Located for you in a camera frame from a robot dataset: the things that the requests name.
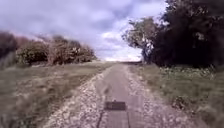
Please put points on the row of brownish bushes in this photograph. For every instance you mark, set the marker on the row of brownish bushes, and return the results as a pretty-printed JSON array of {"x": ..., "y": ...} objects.
[{"x": 60, "y": 51}]

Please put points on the grey path with gravel edges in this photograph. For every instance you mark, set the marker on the grey path with gravel edges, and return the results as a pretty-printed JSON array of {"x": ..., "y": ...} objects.
[{"x": 115, "y": 83}]

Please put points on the row of dark trees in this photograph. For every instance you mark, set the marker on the row of dark trees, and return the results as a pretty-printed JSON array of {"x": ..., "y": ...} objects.
[{"x": 190, "y": 36}]

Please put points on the grass field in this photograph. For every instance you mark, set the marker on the grass field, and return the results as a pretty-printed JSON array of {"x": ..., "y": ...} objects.
[
  {"x": 186, "y": 86},
  {"x": 40, "y": 86}
]

